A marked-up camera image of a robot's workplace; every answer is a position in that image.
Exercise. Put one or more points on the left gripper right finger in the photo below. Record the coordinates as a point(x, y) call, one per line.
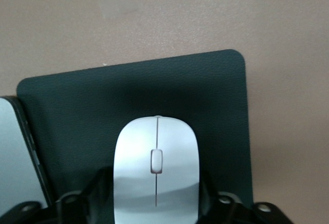
point(221, 208)

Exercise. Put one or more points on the black mouse pad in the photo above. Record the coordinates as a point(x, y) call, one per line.
point(77, 105)

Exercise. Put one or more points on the silver laptop with apple logo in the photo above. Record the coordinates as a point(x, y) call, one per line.
point(13, 144)

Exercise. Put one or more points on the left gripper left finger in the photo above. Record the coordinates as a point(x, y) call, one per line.
point(90, 203)

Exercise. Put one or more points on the white computer mouse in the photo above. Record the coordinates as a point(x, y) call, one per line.
point(136, 157)

